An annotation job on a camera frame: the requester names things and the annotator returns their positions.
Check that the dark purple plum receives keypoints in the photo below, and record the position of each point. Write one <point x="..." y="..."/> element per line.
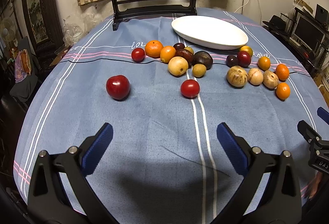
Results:
<point x="232" y="60"/>

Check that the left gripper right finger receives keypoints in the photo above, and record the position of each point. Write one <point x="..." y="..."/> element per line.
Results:
<point x="269" y="191"/>

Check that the large orange mandarin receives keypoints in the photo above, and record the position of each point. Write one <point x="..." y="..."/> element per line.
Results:
<point x="153" y="48"/>

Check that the yellow-green orange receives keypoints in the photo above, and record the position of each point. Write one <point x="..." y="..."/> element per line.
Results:
<point x="247" y="49"/>

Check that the tan round fruit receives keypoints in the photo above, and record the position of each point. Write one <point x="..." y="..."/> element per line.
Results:
<point x="270" y="79"/>
<point x="255" y="76"/>

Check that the small orange mandarin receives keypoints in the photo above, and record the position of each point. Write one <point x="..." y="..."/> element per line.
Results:
<point x="167" y="53"/>

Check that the red cherry tomato back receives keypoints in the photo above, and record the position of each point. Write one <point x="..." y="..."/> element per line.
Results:
<point x="138" y="54"/>

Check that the framed painting dark wood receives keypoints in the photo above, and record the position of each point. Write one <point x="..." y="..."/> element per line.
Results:
<point x="43" y="25"/>

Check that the pale yellow round fruit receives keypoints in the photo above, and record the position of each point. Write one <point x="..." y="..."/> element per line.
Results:
<point x="178" y="66"/>

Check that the person right hand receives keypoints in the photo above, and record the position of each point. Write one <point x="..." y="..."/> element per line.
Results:
<point x="313" y="186"/>

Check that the electric fan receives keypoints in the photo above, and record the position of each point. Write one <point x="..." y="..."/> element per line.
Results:
<point x="8" y="29"/>

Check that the red cherry tomato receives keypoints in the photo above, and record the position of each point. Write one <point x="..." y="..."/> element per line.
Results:
<point x="190" y="88"/>
<point x="138" y="54"/>

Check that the small dark plum back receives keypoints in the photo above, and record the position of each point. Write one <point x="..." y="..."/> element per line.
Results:
<point x="178" y="46"/>

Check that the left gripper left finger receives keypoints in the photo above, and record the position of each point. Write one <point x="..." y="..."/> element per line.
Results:
<point x="47" y="198"/>

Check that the orange kumquat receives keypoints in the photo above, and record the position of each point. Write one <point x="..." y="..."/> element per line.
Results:
<point x="264" y="63"/>

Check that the small yellow-green longan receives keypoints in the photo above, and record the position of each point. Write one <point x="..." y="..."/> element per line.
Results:
<point x="199" y="70"/>

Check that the large dark mangosteen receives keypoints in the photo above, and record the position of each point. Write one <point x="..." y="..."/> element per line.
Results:
<point x="203" y="57"/>

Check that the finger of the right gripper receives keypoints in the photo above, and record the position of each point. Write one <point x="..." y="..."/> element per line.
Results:
<point x="323" y="114"/>
<point x="308" y="133"/>

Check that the computer monitor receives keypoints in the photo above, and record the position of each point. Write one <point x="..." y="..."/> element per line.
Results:
<point x="306" y="33"/>

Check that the big red plum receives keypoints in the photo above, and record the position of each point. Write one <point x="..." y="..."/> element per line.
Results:
<point x="118" y="87"/>

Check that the black hat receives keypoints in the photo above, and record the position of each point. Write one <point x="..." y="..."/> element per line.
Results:
<point x="276" y="23"/>

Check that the small yellow fruit back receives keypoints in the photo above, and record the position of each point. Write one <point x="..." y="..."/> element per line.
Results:
<point x="190" y="50"/>

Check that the large tan passion fruit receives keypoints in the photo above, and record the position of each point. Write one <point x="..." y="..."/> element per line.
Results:
<point x="237" y="76"/>

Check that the blue striped tablecloth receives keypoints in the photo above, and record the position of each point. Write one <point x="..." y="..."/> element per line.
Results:
<point x="165" y="163"/>

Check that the white oval plate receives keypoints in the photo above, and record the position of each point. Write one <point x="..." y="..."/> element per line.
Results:
<point x="209" y="32"/>

